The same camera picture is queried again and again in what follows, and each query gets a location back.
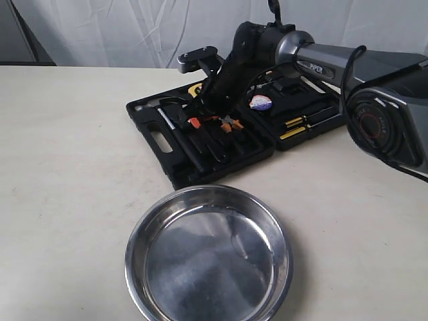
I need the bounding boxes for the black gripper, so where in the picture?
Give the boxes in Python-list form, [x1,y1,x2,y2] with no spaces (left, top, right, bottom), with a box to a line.
[187,52,254,131]

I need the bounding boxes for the black plastic tool case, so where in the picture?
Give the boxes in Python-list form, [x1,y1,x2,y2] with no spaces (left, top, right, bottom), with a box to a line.
[126,74,345,189]

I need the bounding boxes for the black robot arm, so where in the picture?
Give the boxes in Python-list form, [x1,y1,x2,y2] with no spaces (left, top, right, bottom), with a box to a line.
[185,21,427,181]

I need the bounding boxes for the yellow tape measure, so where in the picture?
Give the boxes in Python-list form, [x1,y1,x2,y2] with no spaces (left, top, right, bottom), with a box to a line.
[187,83,203,98]

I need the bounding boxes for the round electrical tape roll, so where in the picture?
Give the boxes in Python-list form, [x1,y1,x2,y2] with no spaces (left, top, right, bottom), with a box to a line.
[249,94,273,111]

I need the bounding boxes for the yellow black screwdriver upper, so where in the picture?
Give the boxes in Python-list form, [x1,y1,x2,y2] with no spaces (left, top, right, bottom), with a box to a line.
[284,106,338,128]

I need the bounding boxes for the yellow black screwdriver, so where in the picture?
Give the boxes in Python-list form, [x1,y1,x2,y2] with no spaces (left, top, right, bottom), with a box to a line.
[279,122,335,141]
[284,106,338,128]

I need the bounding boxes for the yellow black screwdriver lower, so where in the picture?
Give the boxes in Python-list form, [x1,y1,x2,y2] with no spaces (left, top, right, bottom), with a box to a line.
[279,122,335,141]

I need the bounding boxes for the round stainless steel tray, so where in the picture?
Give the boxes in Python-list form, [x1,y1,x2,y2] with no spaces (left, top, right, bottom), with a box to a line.
[124,185,294,320]

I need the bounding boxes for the white backdrop curtain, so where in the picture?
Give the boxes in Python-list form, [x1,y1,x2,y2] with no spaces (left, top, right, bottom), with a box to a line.
[14,0,427,68]

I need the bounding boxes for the orange handled pliers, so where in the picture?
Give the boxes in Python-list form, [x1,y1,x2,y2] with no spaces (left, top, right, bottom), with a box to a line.
[195,116,247,167]

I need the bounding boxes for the black handled claw hammer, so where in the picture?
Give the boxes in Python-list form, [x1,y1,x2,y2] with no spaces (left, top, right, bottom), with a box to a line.
[134,99,209,173]

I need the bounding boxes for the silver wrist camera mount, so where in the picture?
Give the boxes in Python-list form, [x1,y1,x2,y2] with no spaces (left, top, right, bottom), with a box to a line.
[177,46,224,76]

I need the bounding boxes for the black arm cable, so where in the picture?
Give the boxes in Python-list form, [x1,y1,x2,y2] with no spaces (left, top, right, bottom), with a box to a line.
[247,0,367,111]

